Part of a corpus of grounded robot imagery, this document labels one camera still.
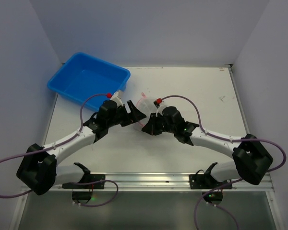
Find white mesh laundry bag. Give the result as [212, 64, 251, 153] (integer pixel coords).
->
[134, 92, 157, 131]

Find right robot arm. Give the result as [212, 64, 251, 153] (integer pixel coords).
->
[141, 106, 273, 185]

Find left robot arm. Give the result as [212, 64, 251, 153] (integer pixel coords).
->
[16, 100, 146, 195]

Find blue plastic bin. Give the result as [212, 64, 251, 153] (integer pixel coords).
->
[47, 52, 131, 105]

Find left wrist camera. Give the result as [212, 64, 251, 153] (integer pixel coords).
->
[106, 90, 123, 107]

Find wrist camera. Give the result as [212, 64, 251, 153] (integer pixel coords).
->
[154, 98, 168, 116]
[106, 90, 123, 107]

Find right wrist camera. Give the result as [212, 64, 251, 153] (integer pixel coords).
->
[154, 98, 168, 116]

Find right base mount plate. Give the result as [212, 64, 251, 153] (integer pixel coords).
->
[189, 170, 207, 190]

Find base mount plate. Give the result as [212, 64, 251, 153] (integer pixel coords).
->
[189, 170, 207, 190]
[62, 174, 105, 189]

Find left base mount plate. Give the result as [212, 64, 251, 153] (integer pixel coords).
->
[62, 174, 105, 189]

